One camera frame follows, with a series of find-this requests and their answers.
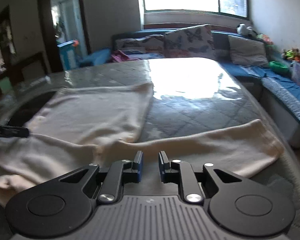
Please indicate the green plush toy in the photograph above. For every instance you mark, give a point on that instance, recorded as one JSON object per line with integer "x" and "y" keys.
{"x": 290, "y": 53}

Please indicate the wide butterfly print cushion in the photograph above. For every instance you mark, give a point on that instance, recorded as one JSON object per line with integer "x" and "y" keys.
{"x": 140, "y": 43}

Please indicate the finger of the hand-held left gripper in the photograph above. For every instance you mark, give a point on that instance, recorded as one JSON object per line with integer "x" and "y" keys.
{"x": 10, "y": 131}

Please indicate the square butterfly print cushion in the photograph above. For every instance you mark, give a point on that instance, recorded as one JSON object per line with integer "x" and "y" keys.
{"x": 187, "y": 42}

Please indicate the blue toy cabinet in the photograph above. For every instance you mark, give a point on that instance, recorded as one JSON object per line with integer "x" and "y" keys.
{"x": 67, "y": 55}

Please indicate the pink crumpled cloth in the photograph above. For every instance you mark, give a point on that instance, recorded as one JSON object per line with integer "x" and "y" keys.
{"x": 121, "y": 56}

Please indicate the grey pillow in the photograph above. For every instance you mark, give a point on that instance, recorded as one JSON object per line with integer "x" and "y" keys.
{"x": 247, "y": 51}

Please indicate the green plastic bowl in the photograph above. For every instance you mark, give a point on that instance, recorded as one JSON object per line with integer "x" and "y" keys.
{"x": 278, "y": 66}

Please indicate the cream fleece garment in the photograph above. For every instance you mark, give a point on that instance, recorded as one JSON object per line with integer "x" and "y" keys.
{"x": 90, "y": 110}

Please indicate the orange pink plush toy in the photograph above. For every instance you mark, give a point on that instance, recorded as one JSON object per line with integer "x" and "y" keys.
{"x": 265, "y": 38}

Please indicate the panda plush toy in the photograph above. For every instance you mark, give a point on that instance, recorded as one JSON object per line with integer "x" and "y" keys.
{"x": 243, "y": 28}

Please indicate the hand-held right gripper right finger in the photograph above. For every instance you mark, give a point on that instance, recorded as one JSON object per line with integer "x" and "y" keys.
{"x": 161, "y": 167}

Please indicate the blue corner sofa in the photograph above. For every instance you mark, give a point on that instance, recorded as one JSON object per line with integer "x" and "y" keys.
{"x": 221, "y": 45}

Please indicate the blue sofa cover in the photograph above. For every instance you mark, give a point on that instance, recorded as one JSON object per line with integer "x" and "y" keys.
{"x": 285, "y": 90}

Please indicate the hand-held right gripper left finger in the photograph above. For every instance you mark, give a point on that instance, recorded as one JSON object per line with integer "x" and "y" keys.
{"x": 140, "y": 166}

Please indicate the dark wooden door frame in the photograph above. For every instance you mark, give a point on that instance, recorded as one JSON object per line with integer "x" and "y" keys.
{"x": 43, "y": 17}

